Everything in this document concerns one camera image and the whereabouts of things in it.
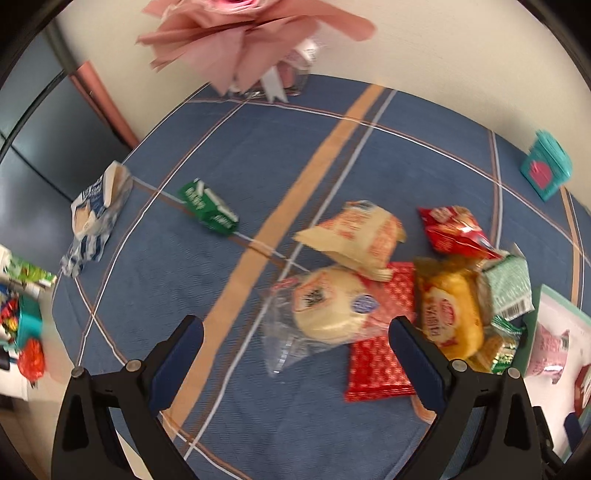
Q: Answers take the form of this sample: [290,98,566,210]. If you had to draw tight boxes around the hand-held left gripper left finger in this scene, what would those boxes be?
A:
[52,315,205,480]

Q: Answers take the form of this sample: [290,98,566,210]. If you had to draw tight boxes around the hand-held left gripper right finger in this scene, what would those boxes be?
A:
[389,316,543,480]

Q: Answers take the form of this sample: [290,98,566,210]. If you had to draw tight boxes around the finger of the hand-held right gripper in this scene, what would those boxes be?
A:
[564,411,585,455]

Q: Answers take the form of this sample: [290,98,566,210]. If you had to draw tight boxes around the red patterned packet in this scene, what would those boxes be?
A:
[344,261,419,402]

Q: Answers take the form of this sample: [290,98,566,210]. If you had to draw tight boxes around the yellow cake packet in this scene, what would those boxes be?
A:
[413,256,485,361]

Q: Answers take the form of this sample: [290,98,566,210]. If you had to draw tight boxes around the green gold foil packet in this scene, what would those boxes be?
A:
[471,315,525,374]

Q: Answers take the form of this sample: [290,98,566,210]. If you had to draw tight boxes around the round bun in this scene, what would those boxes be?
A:
[259,265,384,377]

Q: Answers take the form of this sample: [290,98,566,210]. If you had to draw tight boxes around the teal rimmed white box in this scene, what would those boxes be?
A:
[519,284,591,462]

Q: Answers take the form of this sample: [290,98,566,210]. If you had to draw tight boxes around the green white patterned packet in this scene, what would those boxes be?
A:
[480,254,534,321]

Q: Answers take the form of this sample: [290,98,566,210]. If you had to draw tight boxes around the blue striped tablecloth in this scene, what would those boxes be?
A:
[51,74,591,480]

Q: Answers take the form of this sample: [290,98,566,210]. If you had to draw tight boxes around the red snack bag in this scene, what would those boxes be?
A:
[418,205,504,259]

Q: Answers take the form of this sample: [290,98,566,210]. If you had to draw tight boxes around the beige orange snack packet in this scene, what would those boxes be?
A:
[294,200,408,282]

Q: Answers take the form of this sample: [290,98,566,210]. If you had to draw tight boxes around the red wrapped candy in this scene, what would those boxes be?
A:
[18,338,46,384]

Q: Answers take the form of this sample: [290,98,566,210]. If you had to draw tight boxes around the teal tub of colourful candies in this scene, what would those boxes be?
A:
[0,284,44,356]

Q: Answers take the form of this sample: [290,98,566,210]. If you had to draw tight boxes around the green carton packet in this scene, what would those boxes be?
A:
[178,179,241,237]

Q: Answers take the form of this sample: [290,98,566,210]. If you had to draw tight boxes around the blue white snack bag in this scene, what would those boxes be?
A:
[60,161,134,278]

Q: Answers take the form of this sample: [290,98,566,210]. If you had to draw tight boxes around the teal box with red print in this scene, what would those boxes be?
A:
[519,130,573,201]

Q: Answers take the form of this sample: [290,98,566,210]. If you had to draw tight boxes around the dark grey cabinet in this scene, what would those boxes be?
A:
[0,23,134,250]

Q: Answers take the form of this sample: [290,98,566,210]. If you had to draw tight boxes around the clear glass vase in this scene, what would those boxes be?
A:
[259,44,319,102]

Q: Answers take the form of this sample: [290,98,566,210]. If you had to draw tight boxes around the pink paper flower bouquet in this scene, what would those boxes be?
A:
[137,0,377,95]

